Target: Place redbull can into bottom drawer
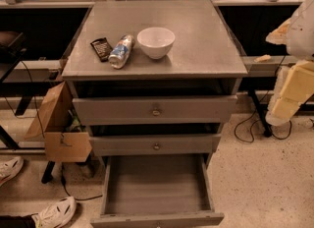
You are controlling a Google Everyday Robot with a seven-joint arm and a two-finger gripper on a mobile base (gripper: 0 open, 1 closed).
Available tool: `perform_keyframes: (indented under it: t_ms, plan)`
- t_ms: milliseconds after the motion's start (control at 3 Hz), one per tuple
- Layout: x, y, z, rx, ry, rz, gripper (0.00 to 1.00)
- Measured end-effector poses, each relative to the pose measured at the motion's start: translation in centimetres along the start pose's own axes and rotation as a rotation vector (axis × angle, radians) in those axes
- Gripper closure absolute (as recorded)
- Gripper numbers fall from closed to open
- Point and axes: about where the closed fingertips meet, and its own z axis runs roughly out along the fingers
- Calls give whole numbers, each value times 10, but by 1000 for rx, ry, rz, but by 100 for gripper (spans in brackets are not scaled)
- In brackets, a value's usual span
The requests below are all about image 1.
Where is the white sneaker upper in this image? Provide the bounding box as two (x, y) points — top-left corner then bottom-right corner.
(0, 156), (24, 186)

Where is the cardboard box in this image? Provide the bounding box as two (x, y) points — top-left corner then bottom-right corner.
(25, 82), (91, 162)

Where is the middle drawer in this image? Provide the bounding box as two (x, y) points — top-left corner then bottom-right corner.
(90, 134), (221, 156)

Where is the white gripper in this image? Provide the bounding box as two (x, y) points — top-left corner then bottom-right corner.
(266, 0), (314, 126)

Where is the top drawer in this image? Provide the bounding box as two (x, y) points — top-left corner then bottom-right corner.
(73, 95), (237, 126)

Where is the black snack packet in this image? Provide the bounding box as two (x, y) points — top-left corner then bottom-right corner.
(90, 37), (113, 62)

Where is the black cable left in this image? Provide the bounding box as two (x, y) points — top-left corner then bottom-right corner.
(0, 60), (46, 139)

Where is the yellow foam piece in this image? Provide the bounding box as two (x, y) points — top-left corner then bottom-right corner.
(254, 54), (271, 63)

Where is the white sneaker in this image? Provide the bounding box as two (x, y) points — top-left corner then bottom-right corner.
(0, 156), (24, 186)
(31, 197), (77, 228)

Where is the black floor cable right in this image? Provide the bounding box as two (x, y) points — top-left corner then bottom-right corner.
(234, 88), (293, 143)

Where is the grey drawer cabinet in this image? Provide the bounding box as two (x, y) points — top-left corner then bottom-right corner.
(63, 0), (247, 160)

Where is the white sneaker lower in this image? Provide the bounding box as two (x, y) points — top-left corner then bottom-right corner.
(31, 197), (77, 228)

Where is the white bowl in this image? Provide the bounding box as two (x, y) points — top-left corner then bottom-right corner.
(137, 28), (176, 59)

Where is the redbull can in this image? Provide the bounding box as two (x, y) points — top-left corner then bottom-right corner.
(108, 34), (135, 69)

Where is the open bottom drawer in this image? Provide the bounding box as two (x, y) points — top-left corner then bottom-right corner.
(91, 154), (224, 228)

